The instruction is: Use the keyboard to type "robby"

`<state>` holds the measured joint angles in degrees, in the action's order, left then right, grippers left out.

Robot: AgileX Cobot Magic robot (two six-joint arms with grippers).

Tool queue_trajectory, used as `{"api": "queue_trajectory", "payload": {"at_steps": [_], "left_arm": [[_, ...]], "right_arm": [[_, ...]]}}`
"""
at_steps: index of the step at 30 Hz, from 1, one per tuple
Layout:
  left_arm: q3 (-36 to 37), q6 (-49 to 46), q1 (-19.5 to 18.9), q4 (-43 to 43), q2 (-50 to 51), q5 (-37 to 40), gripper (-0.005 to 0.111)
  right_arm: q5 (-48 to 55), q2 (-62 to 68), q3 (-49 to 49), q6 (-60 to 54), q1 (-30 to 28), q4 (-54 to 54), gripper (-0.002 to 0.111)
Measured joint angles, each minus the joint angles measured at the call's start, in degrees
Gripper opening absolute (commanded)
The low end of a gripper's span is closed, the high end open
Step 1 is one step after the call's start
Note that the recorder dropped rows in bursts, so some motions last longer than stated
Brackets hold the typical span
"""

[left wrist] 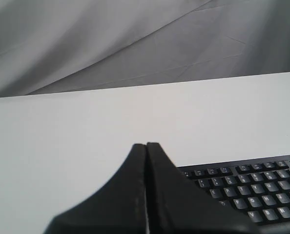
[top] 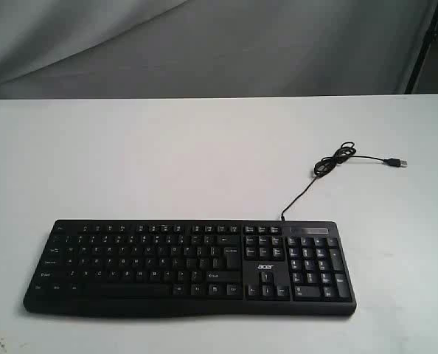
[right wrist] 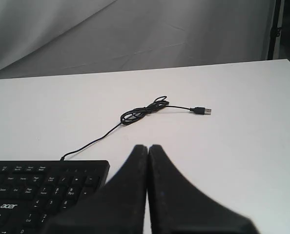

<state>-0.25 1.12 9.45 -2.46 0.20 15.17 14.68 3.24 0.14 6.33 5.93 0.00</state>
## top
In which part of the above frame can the black stand pole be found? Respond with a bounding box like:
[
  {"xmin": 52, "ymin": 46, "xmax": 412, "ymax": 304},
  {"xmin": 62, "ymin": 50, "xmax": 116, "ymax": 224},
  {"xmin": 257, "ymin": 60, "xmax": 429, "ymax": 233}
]
[{"xmin": 404, "ymin": 1, "xmax": 438, "ymax": 94}]

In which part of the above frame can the black Acer keyboard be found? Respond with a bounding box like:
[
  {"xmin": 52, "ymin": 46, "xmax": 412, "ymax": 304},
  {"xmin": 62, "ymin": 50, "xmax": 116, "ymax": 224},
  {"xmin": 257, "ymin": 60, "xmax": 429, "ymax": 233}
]
[{"xmin": 23, "ymin": 220, "xmax": 357, "ymax": 318}]

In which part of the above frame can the black keyboard USB cable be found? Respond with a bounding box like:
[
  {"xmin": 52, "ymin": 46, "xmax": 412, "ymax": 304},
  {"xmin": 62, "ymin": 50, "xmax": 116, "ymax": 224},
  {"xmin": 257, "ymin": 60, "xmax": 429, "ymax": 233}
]
[{"xmin": 279, "ymin": 141, "xmax": 409, "ymax": 221}]

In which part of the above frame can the grey backdrop cloth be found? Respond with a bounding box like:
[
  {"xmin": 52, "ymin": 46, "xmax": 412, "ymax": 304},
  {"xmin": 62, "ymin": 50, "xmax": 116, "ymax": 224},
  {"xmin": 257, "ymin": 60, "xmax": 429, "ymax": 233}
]
[{"xmin": 0, "ymin": 1, "xmax": 437, "ymax": 99}]

